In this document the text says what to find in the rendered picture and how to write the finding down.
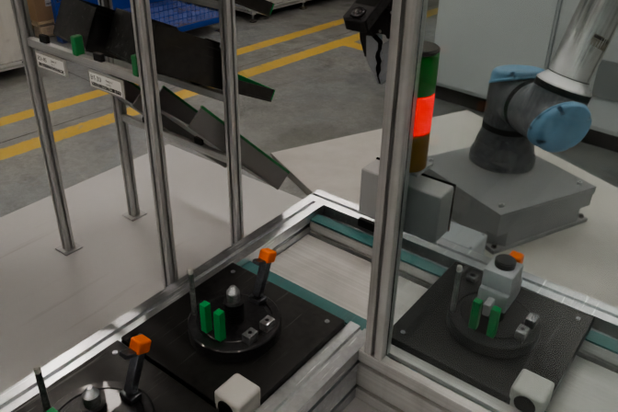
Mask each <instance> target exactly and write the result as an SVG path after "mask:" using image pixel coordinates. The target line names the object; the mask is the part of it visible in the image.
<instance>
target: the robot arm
mask: <svg viewBox="0 0 618 412"><path fill-rule="evenodd" d="M392 5H393V0H356V1H355V2H354V3H353V5H352V6H351V7H350V8H349V10H348V11H347V12H346V14H345V15H344V16H343V18H344V22H345V26H346V29H350V30H354V31H358V32H359V33H360V43H361V46H362V49H363V52H364V56H365V57H366V60H367V63H368V65H369V67H370V69H371V71H372V74H373V76H374V78H375V80H376V82H377V83H378V84H381V85H382V84H384V83H385V82H386V74H387V63H388V51H389V41H387V42H385V43H383V34H384V35H385V36H386V38H387V39H390V28H391V16H392Z"/></svg>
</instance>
